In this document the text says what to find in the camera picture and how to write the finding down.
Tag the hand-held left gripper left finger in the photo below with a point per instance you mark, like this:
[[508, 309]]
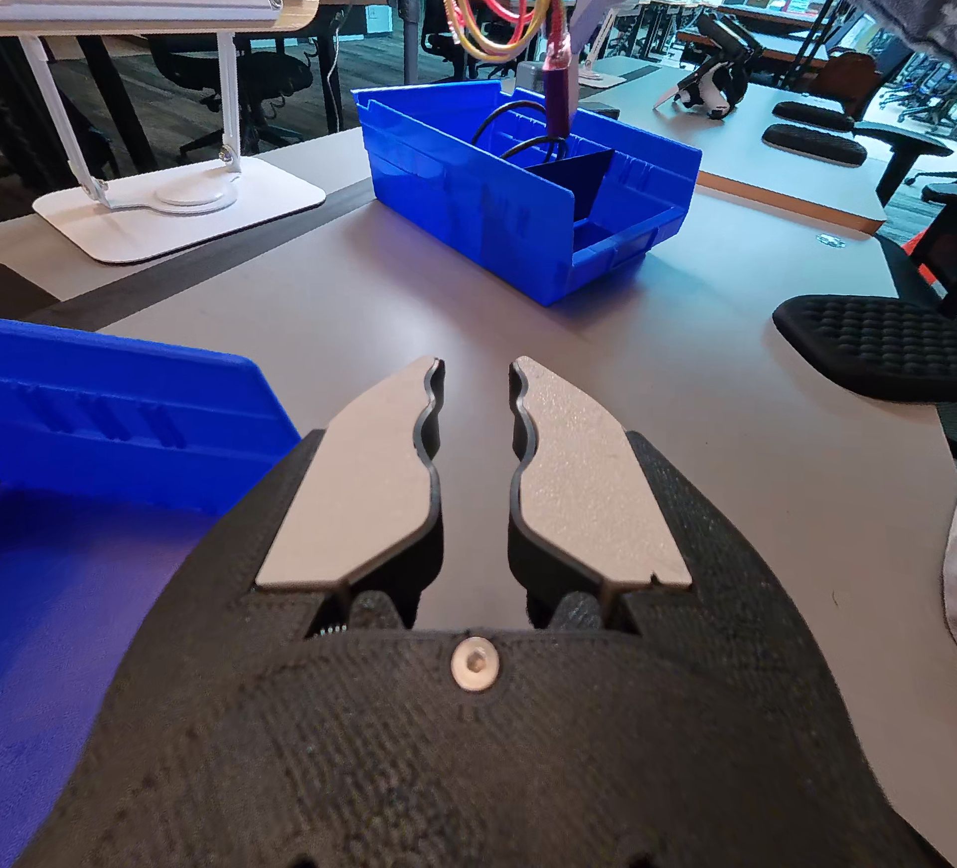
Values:
[[359, 486]]

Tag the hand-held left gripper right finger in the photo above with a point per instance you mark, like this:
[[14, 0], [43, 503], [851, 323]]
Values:
[[590, 486]]

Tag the blue plastic bin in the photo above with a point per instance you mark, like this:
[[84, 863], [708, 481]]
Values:
[[75, 584], [448, 210]]

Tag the black bin divider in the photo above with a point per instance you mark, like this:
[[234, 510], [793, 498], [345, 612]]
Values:
[[576, 180]]

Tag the white document stand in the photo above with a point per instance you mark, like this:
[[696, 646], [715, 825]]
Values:
[[224, 210]]

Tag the black chair armrest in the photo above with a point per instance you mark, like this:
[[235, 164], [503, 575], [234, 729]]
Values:
[[867, 344], [811, 114], [815, 144]]

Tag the black and white handheld device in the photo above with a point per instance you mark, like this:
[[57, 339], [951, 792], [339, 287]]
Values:
[[718, 86]]

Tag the black office chair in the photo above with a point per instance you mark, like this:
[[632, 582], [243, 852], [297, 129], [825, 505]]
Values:
[[262, 71]]

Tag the brown office chair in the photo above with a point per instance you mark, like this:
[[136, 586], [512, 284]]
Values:
[[860, 79]]

